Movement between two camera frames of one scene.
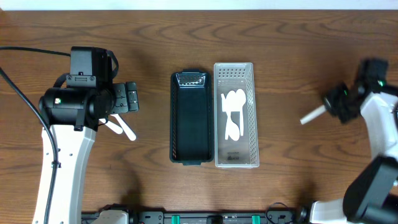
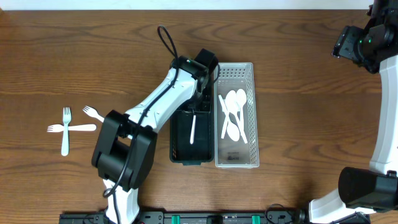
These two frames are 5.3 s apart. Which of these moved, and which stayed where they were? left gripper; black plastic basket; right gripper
Moved: left gripper; right gripper
Stayed: black plastic basket
